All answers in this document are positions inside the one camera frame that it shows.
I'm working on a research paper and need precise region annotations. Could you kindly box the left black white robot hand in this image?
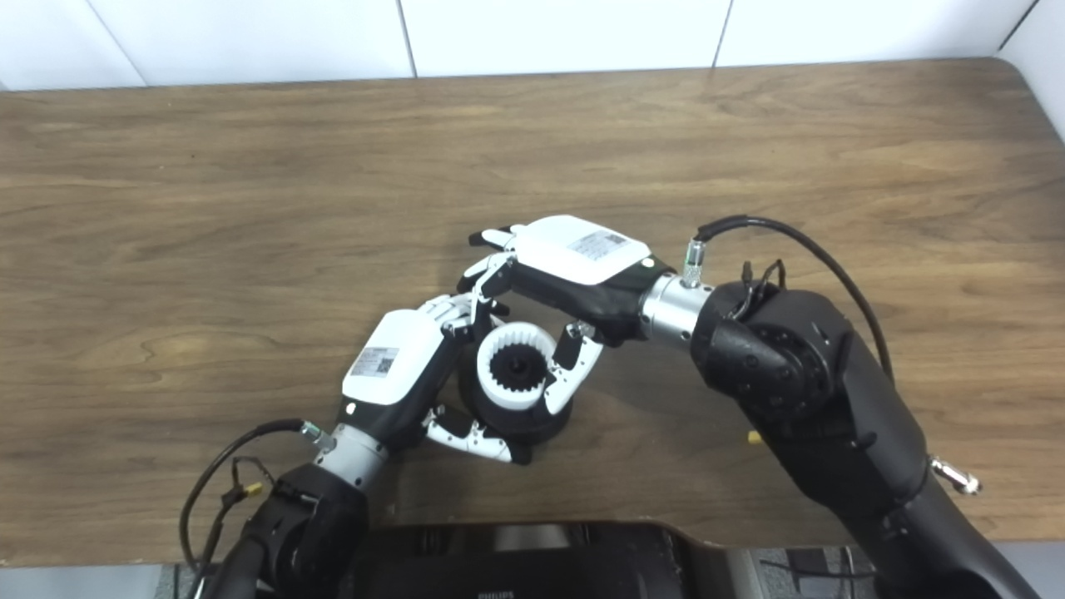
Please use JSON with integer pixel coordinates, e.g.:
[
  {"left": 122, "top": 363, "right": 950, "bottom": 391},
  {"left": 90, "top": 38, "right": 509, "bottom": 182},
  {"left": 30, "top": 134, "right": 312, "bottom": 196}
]
[{"left": 337, "top": 293, "right": 533, "bottom": 465}]

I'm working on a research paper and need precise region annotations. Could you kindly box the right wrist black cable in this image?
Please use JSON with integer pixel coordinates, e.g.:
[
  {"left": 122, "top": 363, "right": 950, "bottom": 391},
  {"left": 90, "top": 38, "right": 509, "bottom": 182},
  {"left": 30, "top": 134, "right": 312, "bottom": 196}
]
[{"left": 684, "top": 215, "right": 983, "bottom": 496}]

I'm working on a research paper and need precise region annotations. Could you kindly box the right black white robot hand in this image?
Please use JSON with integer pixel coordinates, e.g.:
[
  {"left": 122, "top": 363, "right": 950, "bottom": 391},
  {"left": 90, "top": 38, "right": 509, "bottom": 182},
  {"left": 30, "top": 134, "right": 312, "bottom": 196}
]
[{"left": 458, "top": 215, "right": 676, "bottom": 417}]

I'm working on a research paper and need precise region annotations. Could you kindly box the white toothed plastic ring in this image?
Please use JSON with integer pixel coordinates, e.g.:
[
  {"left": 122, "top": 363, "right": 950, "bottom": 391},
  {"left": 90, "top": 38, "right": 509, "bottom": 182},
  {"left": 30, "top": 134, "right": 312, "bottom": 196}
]
[{"left": 476, "top": 322, "right": 560, "bottom": 412}]

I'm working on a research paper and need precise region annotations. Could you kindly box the black Philips monitor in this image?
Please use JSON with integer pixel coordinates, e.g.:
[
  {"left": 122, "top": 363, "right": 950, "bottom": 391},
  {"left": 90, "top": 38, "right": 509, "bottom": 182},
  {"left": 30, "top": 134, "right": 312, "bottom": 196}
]
[{"left": 354, "top": 522, "right": 733, "bottom": 599}]

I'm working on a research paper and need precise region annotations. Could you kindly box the round black plastic part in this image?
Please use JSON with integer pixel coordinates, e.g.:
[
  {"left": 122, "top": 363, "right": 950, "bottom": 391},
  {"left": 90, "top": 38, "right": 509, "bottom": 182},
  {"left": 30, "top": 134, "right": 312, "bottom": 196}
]
[{"left": 458, "top": 333, "right": 575, "bottom": 446}]

